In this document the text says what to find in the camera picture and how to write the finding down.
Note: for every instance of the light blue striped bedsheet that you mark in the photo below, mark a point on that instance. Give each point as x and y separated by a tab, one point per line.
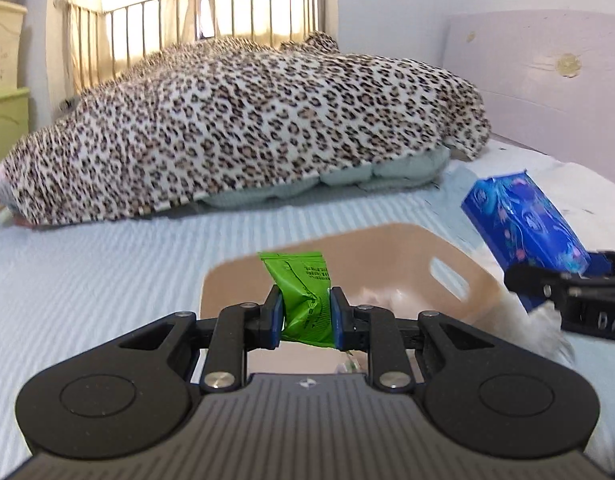
97	270

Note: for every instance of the pale green quilt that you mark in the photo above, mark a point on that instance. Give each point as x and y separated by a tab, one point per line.
337	175

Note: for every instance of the tan plastic basket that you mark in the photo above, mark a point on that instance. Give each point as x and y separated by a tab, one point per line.
382	260

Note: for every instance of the blue tissue pack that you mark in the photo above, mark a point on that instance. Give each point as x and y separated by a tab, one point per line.
525	222

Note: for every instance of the metal bed rail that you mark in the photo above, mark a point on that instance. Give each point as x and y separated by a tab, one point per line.
187	20

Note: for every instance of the pink wooden headboard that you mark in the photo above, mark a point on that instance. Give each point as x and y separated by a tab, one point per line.
537	95

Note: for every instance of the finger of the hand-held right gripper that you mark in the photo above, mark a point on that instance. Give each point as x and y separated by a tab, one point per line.
530	280
610	260

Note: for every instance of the leopard print blanket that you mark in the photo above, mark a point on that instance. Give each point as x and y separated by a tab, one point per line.
237	125

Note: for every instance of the green nightstand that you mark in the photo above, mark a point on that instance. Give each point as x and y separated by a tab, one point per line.
4	125

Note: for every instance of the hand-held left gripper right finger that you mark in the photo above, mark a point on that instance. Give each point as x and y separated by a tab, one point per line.
338	325

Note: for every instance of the white fluffy cloth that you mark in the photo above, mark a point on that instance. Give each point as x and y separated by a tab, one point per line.
542	330

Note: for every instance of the green snack packet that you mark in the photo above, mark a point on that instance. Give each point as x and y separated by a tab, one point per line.
303	300

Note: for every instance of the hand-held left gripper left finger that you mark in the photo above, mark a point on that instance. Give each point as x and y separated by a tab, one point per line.
273	319

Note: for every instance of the cream dresser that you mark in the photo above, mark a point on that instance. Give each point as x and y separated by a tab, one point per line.
4	45

